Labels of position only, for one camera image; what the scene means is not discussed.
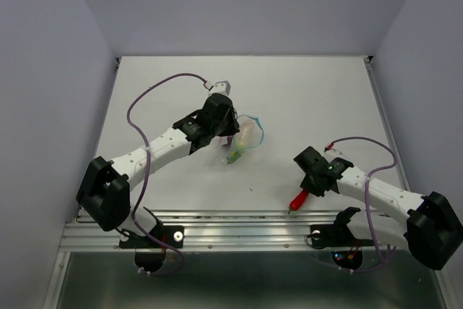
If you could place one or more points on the clear zip top bag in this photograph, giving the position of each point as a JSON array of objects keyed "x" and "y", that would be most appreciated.
[{"x": 258, "y": 134}]

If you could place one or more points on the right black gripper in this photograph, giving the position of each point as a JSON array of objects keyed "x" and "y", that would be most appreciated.
[{"x": 306, "y": 184}]

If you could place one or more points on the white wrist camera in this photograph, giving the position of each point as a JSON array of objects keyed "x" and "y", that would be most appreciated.
[
  {"x": 331, "y": 153},
  {"x": 221, "y": 87}
]

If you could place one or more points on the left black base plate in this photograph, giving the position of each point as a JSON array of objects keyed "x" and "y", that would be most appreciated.
[{"x": 170, "y": 235}]

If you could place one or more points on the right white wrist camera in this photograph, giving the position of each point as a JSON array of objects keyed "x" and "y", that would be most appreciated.
[{"x": 331, "y": 153}]

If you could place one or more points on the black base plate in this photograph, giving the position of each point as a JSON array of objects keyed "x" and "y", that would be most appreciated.
[
  {"x": 330, "y": 235},
  {"x": 170, "y": 235}
]

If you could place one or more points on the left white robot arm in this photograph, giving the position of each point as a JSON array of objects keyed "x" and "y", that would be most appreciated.
[{"x": 105, "y": 189}]

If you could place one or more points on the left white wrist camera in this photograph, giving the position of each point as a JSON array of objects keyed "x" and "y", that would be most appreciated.
[{"x": 221, "y": 87}]

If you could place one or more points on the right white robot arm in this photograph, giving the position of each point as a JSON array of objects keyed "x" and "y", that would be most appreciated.
[{"x": 426, "y": 226}]

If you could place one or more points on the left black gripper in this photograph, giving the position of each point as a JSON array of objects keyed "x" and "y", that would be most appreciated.
[{"x": 234, "y": 126}]

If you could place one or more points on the red chili pepper toy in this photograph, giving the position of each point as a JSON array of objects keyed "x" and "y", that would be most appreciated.
[{"x": 298, "y": 201}]

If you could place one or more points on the aluminium mounting rail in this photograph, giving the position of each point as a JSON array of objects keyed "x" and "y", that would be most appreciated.
[{"x": 210, "y": 231}]

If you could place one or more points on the white radish toy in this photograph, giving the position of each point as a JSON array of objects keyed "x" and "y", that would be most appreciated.
[{"x": 241, "y": 141}]

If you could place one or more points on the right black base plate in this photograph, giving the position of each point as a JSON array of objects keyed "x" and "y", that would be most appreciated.
[{"x": 330, "y": 235}]

